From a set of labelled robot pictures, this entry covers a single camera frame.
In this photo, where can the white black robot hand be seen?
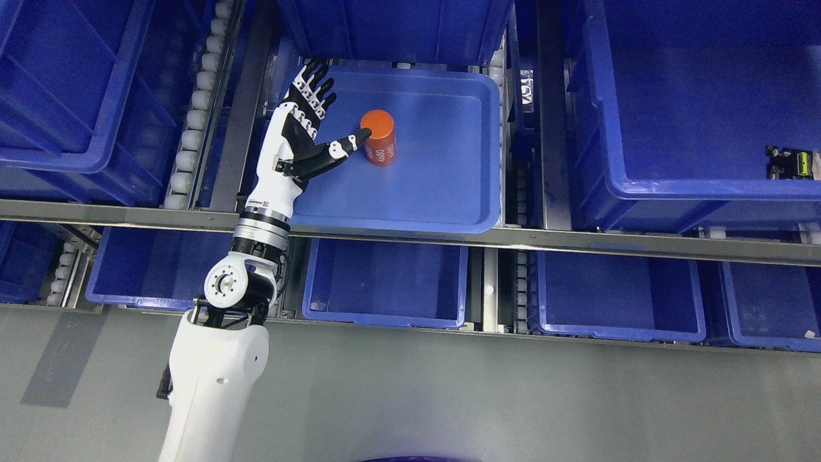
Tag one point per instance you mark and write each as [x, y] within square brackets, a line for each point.
[290, 155]

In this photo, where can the orange cylindrical capacitor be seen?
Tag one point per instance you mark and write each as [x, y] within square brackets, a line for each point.
[381, 144]

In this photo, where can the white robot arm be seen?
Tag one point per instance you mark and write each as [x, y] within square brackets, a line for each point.
[213, 366]

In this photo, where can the white roller track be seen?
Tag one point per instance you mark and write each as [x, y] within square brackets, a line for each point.
[205, 107]

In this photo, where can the shallow blue plastic tray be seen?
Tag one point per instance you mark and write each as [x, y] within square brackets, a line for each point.
[446, 178]

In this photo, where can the blue bin lower centre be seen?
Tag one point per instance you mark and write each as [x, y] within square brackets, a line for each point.
[386, 284]

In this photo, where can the blue bin lower left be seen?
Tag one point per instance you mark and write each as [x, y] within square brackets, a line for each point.
[156, 269]

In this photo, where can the blue bin top centre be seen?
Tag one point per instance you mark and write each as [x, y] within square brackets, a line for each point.
[423, 32]

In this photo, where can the large blue bin left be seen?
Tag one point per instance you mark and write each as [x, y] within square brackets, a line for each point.
[92, 96]

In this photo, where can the large blue bin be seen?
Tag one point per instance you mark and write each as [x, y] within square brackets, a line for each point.
[674, 105]
[92, 96]

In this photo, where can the large blue bin right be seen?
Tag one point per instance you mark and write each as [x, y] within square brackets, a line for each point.
[674, 105]

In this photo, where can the small green circuit board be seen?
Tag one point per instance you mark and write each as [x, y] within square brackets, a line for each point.
[792, 163]

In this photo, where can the metal shelf rail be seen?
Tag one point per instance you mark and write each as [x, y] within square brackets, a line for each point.
[662, 246]

